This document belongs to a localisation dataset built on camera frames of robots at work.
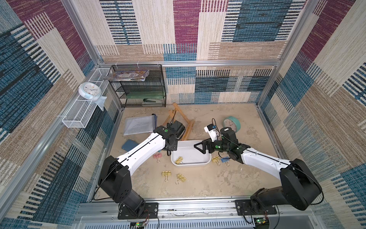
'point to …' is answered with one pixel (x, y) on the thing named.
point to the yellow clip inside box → (178, 161)
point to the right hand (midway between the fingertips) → (198, 142)
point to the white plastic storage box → (191, 155)
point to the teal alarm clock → (232, 122)
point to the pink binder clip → (157, 156)
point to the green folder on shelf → (145, 95)
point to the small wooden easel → (190, 122)
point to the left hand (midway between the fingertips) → (169, 145)
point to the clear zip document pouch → (140, 124)
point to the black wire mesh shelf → (154, 82)
